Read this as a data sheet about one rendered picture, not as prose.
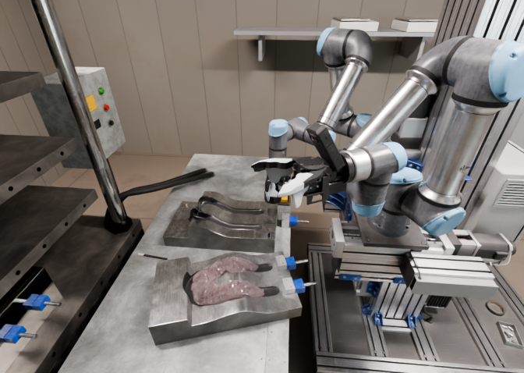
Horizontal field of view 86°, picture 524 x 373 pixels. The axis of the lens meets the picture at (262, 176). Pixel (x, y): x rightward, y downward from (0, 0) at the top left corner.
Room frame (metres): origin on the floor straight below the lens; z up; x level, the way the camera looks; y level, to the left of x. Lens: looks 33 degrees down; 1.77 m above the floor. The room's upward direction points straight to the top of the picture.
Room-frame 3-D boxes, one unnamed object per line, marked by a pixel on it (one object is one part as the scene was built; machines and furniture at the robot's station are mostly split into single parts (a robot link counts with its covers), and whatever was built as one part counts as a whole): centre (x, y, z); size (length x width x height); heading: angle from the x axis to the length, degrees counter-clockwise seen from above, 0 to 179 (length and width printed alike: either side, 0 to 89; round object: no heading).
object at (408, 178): (0.80, -0.48, 1.20); 0.13 x 0.12 x 0.14; 21
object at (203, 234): (1.02, 0.18, 0.87); 0.50 x 0.26 x 0.14; 85
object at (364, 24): (2.77, -0.79, 1.55); 0.36 x 0.34 x 0.09; 85
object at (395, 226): (0.81, -0.48, 1.09); 0.15 x 0.15 x 0.10
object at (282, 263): (0.77, -0.12, 0.85); 0.13 x 0.05 x 0.05; 102
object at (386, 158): (0.59, -0.28, 1.43); 0.11 x 0.08 x 0.09; 111
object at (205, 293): (0.67, 0.13, 0.90); 0.26 x 0.18 x 0.08; 102
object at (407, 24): (2.73, -1.33, 1.55); 0.36 x 0.34 x 0.09; 85
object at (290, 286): (0.67, -0.14, 0.85); 0.13 x 0.05 x 0.05; 102
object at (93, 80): (1.30, 0.86, 0.73); 0.30 x 0.22 x 1.47; 175
